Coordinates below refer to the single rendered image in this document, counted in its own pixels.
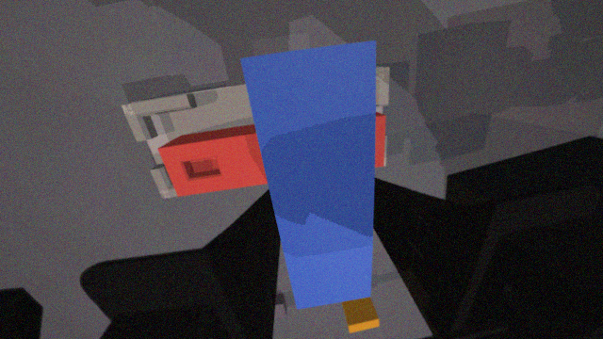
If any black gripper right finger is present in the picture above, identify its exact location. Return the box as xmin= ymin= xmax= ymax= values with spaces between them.
xmin=373 ymin=178 xmax=600 ymax=335

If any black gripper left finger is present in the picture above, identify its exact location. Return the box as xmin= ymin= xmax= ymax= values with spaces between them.
xmin=80 ymin=190 xmax=281 ymax=339

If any red long block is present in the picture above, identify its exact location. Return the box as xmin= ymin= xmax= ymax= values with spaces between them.
xmin=158 ymin=112 xmax=386 ymax=196

